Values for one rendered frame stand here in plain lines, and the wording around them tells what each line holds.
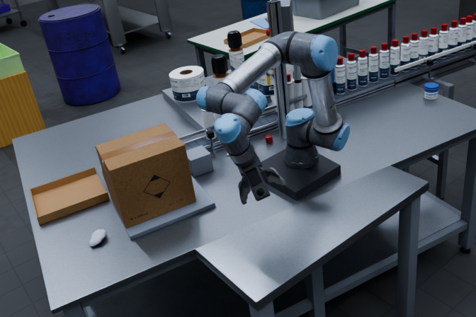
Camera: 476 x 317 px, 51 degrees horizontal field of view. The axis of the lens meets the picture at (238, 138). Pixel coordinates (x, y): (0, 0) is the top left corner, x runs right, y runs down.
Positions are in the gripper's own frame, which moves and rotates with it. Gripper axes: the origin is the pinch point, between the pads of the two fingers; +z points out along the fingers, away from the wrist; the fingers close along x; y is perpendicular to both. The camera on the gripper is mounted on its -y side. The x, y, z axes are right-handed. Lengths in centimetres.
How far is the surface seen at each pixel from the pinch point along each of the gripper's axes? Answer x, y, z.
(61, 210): 81, 49, 12
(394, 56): -92, 101, 66
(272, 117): -16, 83, 50
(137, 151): 38, 43, -5
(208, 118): 12, 78, 27
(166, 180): 33.3, 34.1, 8.1
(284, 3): -42, 87, -5
